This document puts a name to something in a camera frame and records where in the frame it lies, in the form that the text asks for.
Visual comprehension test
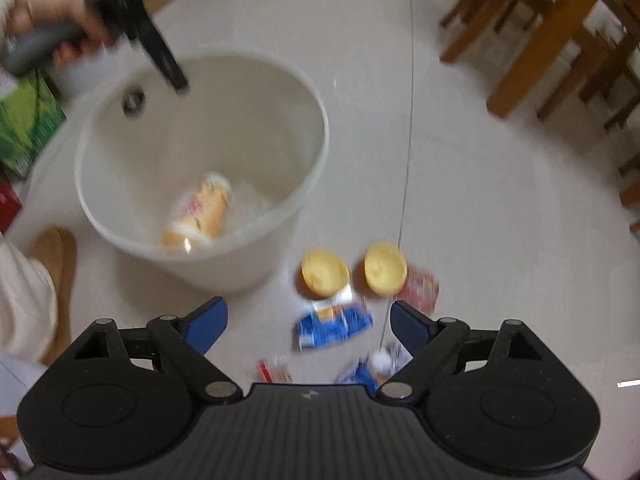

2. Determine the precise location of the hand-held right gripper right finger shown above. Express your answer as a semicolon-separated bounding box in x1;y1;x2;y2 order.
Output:
376;299;546;404

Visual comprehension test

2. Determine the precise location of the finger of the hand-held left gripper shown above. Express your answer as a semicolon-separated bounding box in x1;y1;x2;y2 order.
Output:
134;6;192;97

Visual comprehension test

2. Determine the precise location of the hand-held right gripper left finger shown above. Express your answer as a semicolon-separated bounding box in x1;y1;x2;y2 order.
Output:
74;296;244;404

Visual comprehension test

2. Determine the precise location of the red snack wrapper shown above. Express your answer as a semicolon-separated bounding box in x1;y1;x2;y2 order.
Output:
399;266;440;317

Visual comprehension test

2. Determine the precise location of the blue and white wrapper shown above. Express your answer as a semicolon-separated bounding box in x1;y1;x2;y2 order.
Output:
334;344;417;395

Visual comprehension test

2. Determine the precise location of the blue snack wrapper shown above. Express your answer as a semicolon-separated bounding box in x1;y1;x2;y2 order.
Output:
296;296;375;352

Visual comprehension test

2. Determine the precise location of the small red and white wrapper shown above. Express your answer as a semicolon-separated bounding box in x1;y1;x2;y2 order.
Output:
257;354;295;386

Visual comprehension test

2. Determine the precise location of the white plastic bucket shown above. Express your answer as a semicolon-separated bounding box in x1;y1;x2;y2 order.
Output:
74;52;331;296

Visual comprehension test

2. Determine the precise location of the person's left hand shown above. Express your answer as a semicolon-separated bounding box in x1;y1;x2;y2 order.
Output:
5;0;115;69

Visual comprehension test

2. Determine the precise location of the green printed box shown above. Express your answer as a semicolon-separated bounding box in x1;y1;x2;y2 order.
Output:
0;69;69;179

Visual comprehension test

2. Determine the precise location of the person's white trouser leg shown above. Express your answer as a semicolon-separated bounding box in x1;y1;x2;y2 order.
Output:
0;236;59;362

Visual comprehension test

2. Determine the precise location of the red box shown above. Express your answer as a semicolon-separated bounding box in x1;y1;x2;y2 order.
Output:
0;169;24;236

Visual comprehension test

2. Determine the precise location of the wooden dining table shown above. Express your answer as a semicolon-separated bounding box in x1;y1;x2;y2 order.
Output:
486;0;640;121

